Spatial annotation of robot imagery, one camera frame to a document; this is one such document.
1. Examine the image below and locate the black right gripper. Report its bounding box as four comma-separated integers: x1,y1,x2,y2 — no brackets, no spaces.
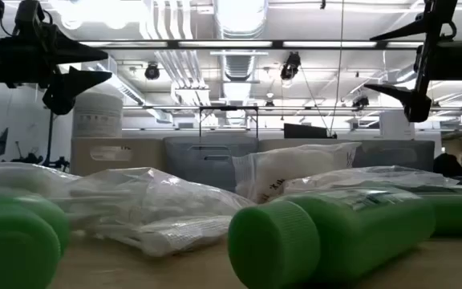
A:
363,0,462,124

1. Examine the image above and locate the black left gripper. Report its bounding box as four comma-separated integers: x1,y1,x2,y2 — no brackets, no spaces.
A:
0,27,113,116

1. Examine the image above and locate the green travel bottle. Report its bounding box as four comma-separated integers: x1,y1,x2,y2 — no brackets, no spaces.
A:
409,185,462,238
227,187,437,289
0,193,71,289

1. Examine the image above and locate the clear bag of cotton swabs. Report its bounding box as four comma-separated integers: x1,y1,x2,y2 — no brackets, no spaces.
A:
48,166,257,258

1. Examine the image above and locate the white cylindrical wipes canister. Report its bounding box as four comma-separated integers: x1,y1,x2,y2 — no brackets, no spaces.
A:
72,92,124,140

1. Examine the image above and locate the white cardboard box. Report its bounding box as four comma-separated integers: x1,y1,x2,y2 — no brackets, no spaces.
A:
379,110,416,140

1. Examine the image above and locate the black ceiling spotlight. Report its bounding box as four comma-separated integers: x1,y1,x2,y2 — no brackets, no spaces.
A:
351,94,371,110
280,51,302,81
144,62,161,81

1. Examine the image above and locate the black metal stand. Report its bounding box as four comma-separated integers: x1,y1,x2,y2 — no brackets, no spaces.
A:
40,110,71,172

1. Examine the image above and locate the dark translucent plastic bin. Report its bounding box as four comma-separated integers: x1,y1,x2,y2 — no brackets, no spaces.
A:
351,139,436,173
163,136,260,193

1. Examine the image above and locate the pale translucent plastic bin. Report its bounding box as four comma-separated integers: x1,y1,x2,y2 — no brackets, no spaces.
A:
70,137,167,177

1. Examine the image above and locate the black office chair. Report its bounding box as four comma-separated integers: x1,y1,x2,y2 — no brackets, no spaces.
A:
432,153,462,178

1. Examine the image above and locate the black computer monitor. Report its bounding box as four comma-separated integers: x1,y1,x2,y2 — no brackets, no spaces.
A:
283,123,332,140

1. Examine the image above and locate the white plastic bin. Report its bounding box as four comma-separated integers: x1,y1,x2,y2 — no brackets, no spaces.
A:
257,138,363,158

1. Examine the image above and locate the long ceiling light strip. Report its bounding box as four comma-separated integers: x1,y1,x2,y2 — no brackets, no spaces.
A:
77,39,425,51

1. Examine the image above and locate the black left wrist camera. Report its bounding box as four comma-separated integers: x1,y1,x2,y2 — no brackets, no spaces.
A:
13,0,54,39

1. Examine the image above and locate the thin hanging black cable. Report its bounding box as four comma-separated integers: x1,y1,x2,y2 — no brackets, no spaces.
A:
329,0,347,137

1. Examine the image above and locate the silver ventilation duct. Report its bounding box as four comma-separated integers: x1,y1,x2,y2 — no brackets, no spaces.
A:
213,0,270,83

